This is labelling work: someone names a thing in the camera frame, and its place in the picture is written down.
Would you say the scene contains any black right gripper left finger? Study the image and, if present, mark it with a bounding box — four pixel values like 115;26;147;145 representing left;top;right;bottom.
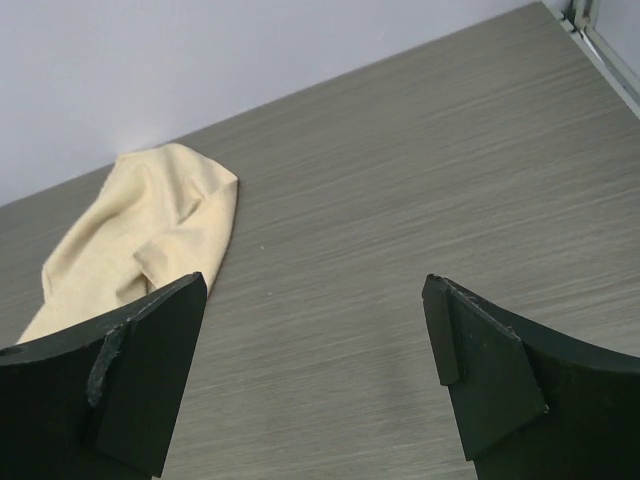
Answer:
1;273;207;479

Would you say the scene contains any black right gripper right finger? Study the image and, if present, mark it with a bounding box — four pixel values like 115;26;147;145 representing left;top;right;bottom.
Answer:
422;275;639;479

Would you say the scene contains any beige cloth napkin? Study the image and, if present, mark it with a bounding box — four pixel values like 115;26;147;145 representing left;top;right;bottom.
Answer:
19;143;239;343

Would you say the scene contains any aluminium frame rail right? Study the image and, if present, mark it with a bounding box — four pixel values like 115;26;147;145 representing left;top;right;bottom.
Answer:
545;0;639;115

